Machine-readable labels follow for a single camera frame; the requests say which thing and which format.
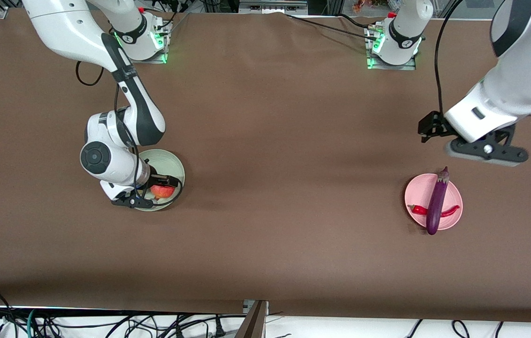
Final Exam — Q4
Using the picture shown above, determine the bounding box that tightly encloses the red chili pepper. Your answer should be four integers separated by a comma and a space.
407, 204, 461, 218

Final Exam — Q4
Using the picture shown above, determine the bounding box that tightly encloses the black cable across table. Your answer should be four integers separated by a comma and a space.
286, 13, 378, 42

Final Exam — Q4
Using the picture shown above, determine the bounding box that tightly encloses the purple eggplant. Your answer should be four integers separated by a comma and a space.
426, 166, 451, 236

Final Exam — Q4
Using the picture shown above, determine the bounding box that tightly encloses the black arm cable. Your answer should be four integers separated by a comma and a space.
435, 0, 464, 116
76, 60, 185, 207

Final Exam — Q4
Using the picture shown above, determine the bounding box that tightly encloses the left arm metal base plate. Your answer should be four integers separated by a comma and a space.
365, 23, 417, 71

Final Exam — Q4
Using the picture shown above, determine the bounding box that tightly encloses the brown table cover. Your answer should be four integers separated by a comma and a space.
0, 8, 531, 324

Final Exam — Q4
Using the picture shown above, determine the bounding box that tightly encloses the red apple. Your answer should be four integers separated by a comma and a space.
150, 184, 176, 200

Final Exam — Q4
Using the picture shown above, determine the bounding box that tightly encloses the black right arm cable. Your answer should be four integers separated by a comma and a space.
76, 60, 185, 207

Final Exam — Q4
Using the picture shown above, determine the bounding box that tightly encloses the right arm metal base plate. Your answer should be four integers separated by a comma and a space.
119, 14, 172, 64

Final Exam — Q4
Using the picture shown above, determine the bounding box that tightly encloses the pink plate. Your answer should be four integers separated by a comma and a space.
405, 174, 463, 230

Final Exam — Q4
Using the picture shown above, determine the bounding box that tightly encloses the aluminium profile post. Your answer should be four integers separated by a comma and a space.
235, 300, 269, 338

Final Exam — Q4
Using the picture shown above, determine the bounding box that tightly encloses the pale green plate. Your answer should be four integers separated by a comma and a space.
131, 149, 185, 212

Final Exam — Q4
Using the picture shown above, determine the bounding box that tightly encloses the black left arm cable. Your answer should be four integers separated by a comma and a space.
435, 0, 464, 116

